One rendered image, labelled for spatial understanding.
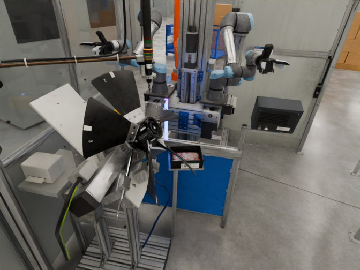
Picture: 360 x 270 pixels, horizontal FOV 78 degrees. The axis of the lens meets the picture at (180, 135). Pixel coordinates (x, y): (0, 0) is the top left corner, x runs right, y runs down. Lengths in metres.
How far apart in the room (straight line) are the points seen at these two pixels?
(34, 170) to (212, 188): 1.24
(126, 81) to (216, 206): 1.32
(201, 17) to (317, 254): 2.13
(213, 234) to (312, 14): 2.37
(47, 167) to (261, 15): 2.42
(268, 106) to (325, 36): 1.67
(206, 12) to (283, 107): 0.98
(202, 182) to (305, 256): 1.03
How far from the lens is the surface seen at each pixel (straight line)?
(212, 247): 2.10
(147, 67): 1.06
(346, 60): 9.12
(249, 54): 1.63
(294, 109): 1.47
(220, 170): 1.75
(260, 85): 2.96
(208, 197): 1.96
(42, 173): 1.42
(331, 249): 2.46
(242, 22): 1.81
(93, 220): 1.45
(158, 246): 1.99
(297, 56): 2.94
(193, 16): 1.98
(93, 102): 0.89
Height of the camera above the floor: 1.76
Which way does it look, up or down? 32 degrees down
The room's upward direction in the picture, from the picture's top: 2 degrees clockwise
